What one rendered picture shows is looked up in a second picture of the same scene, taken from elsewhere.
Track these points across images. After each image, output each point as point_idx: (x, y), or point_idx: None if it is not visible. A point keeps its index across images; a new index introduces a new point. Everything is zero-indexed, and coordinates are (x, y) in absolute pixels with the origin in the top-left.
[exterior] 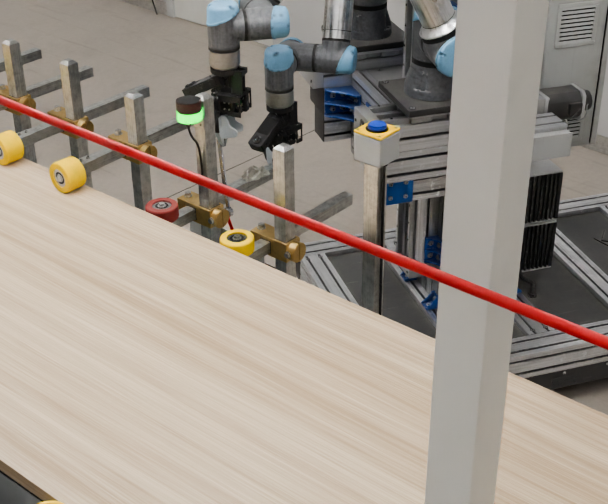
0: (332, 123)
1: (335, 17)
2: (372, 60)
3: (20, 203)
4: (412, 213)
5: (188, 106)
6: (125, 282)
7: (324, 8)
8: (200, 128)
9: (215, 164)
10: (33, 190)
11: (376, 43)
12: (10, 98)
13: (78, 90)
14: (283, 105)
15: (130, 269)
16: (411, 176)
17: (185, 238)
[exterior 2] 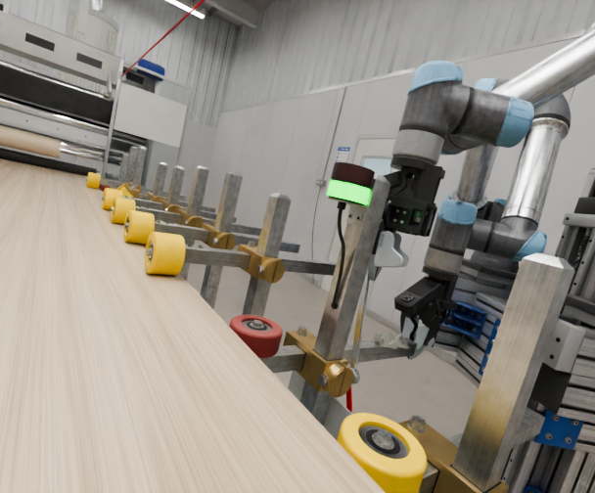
0: (444, 333)
1: (528, 195)
2: (496, 289)
3: (83, 263)
4: (519, 452)
5: (353, 166)
6: None
7: (510, 190)
8: (356, 224)
9: (358, 292)
10: (119, 261)
11: (509, 272)
12: (185, 214)
13: (233, 203)
14: (449, 268)
15: (63, 434)
16: None
17: (265, 395)
